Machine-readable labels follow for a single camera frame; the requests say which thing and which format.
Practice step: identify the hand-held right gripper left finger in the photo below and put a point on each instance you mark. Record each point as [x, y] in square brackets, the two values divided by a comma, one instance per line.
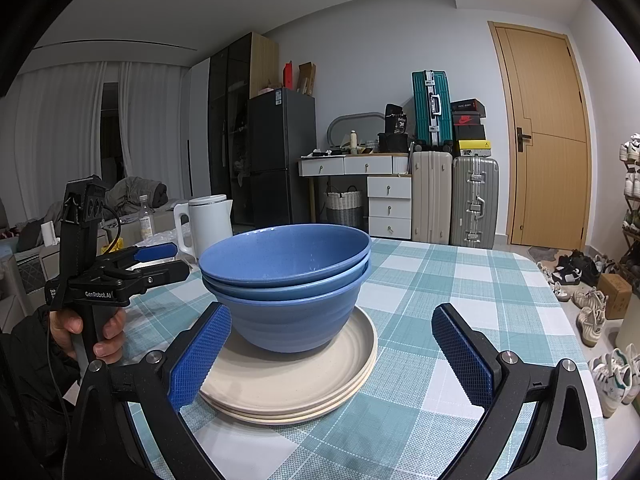
[200, 355]

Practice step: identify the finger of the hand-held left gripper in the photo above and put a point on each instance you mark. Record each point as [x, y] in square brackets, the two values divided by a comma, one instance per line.
[155, 252]
[165, 271]

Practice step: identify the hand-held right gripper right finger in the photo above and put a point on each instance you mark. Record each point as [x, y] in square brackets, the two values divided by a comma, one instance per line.
[462, 355]

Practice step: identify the cream ridged plate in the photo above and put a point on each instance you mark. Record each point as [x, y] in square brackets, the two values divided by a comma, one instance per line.
[282, 422]
[280, 416]
[235, 385]

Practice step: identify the blue bowl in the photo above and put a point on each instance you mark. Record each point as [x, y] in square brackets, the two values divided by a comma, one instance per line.
[280, 290]
[290, 325]
[285, 255]

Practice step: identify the person's left forearm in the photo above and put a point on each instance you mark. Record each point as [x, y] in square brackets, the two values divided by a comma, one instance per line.
[30, 385]

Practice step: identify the person's left hand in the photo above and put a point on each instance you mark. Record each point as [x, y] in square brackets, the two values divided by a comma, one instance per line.
[62, 325]

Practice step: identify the clear plastic bottle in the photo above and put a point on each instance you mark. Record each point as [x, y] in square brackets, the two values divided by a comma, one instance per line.
[145, 220]

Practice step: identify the white electric kettle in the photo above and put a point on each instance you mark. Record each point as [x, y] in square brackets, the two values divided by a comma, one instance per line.
[210, 230]

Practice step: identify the grey jacket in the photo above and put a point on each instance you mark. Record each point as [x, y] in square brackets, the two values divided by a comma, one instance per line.
[135, 195]

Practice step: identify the teal checked tablecloth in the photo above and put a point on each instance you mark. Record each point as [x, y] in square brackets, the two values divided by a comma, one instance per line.
[425, 300]

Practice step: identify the white curtain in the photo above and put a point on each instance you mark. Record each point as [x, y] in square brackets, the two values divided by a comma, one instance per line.
[155, 125]
[60, 135]

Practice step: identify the grey doormat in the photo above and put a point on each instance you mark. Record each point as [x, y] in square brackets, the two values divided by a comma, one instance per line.
[542, 253]

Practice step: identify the white wardrobe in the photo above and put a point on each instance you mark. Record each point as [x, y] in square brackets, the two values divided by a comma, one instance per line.
[197, 125]

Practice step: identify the group of loose shoes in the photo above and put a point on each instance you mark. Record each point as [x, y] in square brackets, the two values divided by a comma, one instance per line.
[595, 320]

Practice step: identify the black glass cabinet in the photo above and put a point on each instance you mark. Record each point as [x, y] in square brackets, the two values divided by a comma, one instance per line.
[230, 125]

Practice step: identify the silver suitcase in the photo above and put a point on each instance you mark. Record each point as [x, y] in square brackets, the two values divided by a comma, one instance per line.
[475, 205]

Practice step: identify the black refrigerator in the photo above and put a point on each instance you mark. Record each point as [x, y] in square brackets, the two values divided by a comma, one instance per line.
[280, 160]

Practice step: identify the beige suitcase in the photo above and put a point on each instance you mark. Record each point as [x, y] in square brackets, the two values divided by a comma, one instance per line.
[431, 200]

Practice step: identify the brown cardboard box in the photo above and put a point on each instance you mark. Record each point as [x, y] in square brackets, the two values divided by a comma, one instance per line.
[615, 295]

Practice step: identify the white dressing table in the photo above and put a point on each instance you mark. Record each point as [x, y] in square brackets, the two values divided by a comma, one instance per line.
[387, 200]

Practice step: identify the woven laundry basket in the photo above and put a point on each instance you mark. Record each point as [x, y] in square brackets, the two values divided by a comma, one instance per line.
[345, 207]

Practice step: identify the wooden shoe rack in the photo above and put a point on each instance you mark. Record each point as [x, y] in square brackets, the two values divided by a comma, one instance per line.
[629, 255]

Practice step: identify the yellow black shoebox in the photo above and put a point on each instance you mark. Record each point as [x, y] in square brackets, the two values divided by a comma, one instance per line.
[475, 148]

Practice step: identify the oval mirror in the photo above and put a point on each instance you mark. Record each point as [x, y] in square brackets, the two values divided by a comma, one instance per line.
[335, 127]

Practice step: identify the red box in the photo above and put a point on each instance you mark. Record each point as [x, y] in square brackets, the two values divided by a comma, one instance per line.
[288, 76]

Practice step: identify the black storage box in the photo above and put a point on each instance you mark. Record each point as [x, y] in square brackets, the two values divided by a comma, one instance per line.
[393, 142]

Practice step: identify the white bottle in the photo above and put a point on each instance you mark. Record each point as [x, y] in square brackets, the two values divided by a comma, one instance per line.
[354, 142]

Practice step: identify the cardboard sheets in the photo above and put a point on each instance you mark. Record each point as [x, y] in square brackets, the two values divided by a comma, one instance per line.
[307, 79]

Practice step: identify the wooden door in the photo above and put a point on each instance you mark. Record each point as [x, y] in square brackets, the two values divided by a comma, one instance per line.
[545, 135]

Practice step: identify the black red shoebox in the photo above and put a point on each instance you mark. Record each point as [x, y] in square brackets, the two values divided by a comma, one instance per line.
[467, 112]

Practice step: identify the group of shelved shoes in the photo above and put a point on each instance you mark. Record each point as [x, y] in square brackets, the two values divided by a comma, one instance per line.
[632, 180]

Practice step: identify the black printed bag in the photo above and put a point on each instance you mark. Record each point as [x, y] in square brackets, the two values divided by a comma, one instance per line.
[396, 120]

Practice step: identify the teal suitcase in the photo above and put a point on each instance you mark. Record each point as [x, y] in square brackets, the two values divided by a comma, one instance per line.
[432, 110]

